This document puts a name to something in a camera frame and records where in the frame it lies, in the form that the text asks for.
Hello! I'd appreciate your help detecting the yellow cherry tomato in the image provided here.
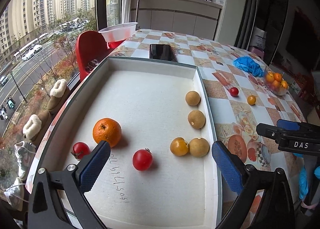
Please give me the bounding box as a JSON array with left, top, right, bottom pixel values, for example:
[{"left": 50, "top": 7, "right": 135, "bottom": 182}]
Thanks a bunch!
[
  {"left": 170, "top": 137, "right": 189, "bottom": 157},
  {"left": 247, "top": 95, "right": 257, "bottom": 106}
]

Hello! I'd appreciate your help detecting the red cherry tomato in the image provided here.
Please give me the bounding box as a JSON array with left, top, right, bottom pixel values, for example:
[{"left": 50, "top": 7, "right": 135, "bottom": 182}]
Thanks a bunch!
[
  {"left": 229, "top": 87, "right": 239, "bottom": 97},
  {"left": 132, "top": 148, "right": 153, "bottom": 171}
]

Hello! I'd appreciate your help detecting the red tomato in tray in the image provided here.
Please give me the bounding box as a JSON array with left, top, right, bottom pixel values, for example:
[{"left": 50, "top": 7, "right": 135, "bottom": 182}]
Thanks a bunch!
[{"left": 71, "top": 142, "right": 91, "bottom": 161}]

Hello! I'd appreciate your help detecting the brown longan fruit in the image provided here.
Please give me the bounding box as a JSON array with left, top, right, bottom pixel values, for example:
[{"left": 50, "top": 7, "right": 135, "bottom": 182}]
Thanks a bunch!
[
  {"left": 185, "top": 91, "right": 201, "bottom": 106},
  {"left": 189, "top": 138, "right": 209, "bottom": 158},
  {"left": 188, "top": 110, "right": 206, "bottom": 130}
]

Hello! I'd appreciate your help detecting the mandarin in bowl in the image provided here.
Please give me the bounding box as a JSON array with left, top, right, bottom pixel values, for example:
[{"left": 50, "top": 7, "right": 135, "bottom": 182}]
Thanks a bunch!
[
  {"left": 271, "top": 80, "right": 281, "bottom": 91},
  {"left": 273, "top": 73, "right": 283, "bottom": 82},
  {"left": 281, "top": 80, "right": 288, "bottom": 89},
  {"left": 265, "top": 72, "right": 274, "bottom": 84}
]

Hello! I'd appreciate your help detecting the glass fruit bowl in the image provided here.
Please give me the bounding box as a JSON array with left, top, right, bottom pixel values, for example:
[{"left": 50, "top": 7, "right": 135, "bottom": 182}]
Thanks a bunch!
[{"left": 264, "top": 66, "right": 289, "bottom": 96}]

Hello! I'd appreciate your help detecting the orange mandarin in tray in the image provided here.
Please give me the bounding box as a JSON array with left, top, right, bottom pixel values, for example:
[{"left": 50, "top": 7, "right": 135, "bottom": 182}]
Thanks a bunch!
[{"left": 92, "top": 118, "right": 122, "bottom": 148}]

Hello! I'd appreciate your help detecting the white tray box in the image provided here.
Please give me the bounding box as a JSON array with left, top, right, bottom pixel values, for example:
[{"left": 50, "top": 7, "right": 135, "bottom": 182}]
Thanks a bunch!
[{"left": 27, "top": 57, "right": 222, "bottom": 228}]

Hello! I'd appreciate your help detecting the white sneaker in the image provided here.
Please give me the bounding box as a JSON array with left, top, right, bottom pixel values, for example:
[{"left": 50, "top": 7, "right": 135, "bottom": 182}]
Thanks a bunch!
[
  {"left": 14, "top": 141, "right": 36, "bottom": 181},
  {"left": 4, "top": 177, "right": 24, "bottom": 211}
]

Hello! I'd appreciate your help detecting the tan fleece boot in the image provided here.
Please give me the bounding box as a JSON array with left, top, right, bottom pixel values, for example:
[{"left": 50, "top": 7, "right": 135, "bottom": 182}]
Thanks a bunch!
[
  {"left": 22, "top": 110, "right": 52, "bottom": 147},
  {"left": 47, "top": 79, "right": 70, "bottom": 115}
]

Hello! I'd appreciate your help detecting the blue crumpled glove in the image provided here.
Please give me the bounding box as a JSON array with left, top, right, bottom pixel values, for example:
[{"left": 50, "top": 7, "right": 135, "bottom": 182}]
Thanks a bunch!
[{"left": 233, "top": 56, "right": 264, "bottom": 78}]

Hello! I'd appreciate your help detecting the white paper bag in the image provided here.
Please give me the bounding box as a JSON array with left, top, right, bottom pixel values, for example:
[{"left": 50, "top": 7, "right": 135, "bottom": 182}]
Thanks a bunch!
[{"left": 249, "top": 26, "right": 267, "bottom": 50}]

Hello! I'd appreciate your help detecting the black smartphone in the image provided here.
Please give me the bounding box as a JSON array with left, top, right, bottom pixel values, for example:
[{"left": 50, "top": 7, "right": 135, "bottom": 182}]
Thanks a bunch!
[{"left": 149, "top": 44, "right": 177, "bottom": 62}]

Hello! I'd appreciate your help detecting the red chair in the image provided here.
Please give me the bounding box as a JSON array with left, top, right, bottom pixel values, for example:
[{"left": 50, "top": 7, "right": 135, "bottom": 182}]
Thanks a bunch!
[{"left": 75, "top": 31, "right": 124, "bottom": 81}]

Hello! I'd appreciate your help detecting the white plastic basin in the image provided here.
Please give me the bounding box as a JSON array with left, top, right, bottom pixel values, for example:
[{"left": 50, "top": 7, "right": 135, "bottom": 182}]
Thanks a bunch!
[{"left": 98, "top": 22, "right": 138, "bottom": 43}]

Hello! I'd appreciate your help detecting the white cabinet counter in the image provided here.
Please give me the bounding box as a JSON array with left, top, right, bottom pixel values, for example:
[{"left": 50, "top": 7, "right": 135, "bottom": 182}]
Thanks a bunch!
[{"left": 131, "top": 0, "right": 222, "bottom": 40}]

